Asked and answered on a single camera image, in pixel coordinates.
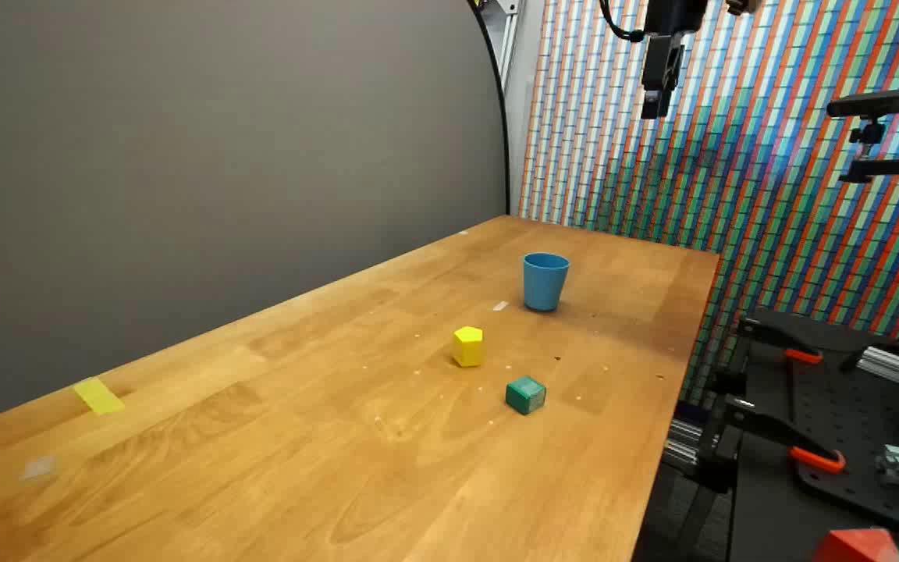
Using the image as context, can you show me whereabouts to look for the light blue plastic cup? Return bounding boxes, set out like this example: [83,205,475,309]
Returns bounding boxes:
[523,251,570,315]

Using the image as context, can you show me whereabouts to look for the silver aluminium extrusion bar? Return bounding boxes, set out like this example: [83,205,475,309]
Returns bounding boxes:
[851,344,899,389]

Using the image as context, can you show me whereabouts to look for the black camera on stand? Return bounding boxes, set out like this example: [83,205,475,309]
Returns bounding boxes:
[825,84,899,188]

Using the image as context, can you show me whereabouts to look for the red block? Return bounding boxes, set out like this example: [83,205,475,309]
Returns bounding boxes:
[811,526,899,562]

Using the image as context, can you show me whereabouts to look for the yellow tape strip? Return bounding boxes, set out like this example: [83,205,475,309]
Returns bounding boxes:
[70,374,127,418]

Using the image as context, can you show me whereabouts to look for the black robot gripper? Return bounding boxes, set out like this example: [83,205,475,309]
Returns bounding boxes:
[640,0,711,121]

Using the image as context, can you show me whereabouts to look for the black wall cable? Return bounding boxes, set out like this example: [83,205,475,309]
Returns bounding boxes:
[466,0,515,220]

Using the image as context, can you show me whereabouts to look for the black perforated breadboard plate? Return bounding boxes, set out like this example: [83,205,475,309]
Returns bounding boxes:
[723,309,899,544]

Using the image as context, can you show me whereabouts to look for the multicoloured patterned board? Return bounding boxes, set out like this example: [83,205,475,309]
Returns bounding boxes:
[515,0,899,346]

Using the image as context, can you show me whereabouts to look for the black clamp with orange handle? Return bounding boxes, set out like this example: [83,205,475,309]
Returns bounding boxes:
[731,311,827,374]
[715,389,848,482]

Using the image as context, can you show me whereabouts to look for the green block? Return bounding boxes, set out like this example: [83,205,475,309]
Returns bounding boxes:
[503,374,549,418]

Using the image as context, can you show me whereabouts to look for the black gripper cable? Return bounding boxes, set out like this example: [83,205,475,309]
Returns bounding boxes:
[597,0,648,48]

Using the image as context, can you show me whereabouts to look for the yellow block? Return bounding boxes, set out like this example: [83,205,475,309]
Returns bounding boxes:
[451,324,488,372]

